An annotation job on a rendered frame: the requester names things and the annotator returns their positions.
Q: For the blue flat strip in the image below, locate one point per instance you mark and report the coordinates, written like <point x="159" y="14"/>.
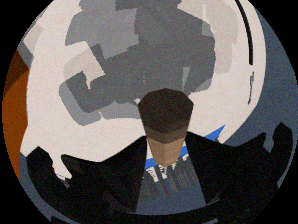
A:
<point x="150" y="163"/>

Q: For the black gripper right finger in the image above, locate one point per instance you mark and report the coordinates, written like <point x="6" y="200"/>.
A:
<point x="216" y="163"/>

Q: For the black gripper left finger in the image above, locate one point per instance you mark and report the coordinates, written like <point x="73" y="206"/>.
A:
<point x="121" y="174"/>

